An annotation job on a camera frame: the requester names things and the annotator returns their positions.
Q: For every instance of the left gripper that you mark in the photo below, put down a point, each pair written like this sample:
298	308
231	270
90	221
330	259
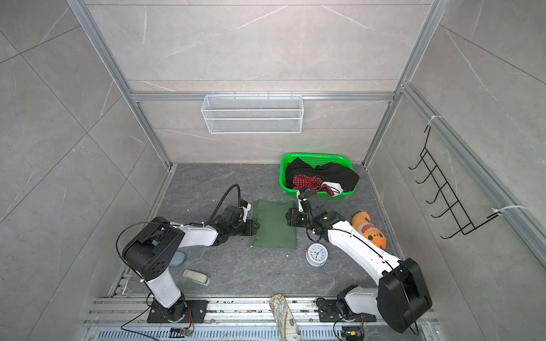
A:
252	229

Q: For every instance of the red polka dot skirt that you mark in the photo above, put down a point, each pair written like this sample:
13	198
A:
310	182

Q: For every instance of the green plastic basket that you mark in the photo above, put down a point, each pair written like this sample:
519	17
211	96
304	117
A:
316	161

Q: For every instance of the light blue cup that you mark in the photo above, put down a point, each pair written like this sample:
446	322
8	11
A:
178	259

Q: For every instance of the beige remote control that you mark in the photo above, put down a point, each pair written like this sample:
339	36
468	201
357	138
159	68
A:
197	277

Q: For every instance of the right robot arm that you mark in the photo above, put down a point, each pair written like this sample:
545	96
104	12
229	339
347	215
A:
402	297

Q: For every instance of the black wall hook rack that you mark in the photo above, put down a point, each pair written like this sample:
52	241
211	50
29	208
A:
446	194

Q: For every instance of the green skirt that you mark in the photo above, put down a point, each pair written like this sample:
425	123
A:
273	230

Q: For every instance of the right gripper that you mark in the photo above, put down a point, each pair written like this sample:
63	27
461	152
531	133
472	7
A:
293	217

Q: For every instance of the white garment in basket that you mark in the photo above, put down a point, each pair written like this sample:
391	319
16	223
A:
335	188

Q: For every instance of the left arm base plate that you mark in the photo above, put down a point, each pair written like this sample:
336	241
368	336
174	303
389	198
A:
192	310

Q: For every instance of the white alarm clock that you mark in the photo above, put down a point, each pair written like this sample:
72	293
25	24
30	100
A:
317	255

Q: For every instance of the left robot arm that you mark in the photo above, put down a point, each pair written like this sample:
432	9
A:
152	250

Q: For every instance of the black skirt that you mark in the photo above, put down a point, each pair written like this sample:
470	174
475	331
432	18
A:
332	173

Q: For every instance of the orange plush toy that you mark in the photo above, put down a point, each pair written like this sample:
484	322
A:
361	222

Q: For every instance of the white wire wall basket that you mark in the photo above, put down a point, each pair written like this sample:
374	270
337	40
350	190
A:
253	114

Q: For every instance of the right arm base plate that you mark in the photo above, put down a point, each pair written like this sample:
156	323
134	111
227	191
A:
333	310

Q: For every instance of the patterned rolled cloth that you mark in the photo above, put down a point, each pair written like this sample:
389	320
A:
284	319

